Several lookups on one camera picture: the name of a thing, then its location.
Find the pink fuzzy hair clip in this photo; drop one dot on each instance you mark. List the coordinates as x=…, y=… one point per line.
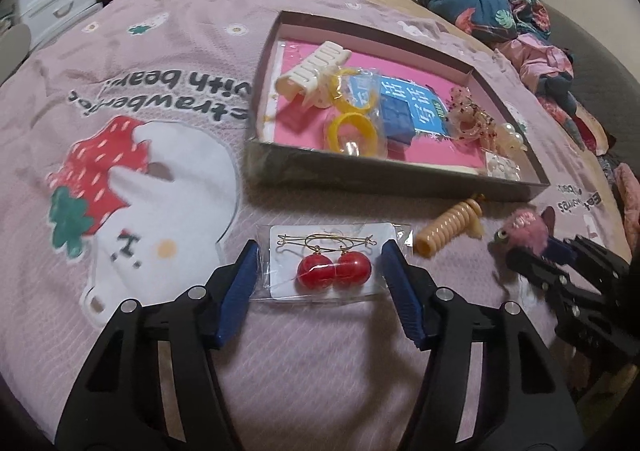
x=525, y=229

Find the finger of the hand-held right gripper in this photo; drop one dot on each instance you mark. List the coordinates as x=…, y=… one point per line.
x=537, y=271
x=562, y=249

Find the brown shallow cardboard box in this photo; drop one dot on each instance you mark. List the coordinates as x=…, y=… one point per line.
x=380, y=178

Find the pearl flower hair clip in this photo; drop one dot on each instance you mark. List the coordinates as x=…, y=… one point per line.
x=512, y=141

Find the pink cloth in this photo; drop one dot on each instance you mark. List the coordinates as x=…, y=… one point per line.
x=629, y=206

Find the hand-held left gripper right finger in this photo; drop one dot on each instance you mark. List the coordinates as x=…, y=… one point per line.
x=402, y=291

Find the pink printed blanket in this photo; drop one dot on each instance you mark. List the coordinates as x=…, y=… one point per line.
x=175, y=131

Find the small blue box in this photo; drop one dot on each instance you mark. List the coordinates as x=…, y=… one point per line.
x=397, y=123

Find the red patterned pillow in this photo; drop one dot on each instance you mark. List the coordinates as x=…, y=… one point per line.
x=585, y=126

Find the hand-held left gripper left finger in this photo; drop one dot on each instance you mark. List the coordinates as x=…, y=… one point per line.
x=237, y=291

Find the cream hair claw clip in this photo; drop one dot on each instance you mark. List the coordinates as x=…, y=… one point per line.
x=310, y=73

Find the small white earring card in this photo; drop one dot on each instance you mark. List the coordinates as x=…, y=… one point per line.
x=502, y=166

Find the packet of yellow rings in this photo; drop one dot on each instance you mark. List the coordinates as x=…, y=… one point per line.
x=352, y=126

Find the teal floral quilt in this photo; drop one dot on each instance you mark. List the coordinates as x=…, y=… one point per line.
x=485, y=1

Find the red ball earrings card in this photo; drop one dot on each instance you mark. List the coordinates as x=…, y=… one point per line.
x=320, y=271

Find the orange beaded scrunchie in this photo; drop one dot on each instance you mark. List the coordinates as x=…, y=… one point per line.
x=462, y=116
x=490, y=136

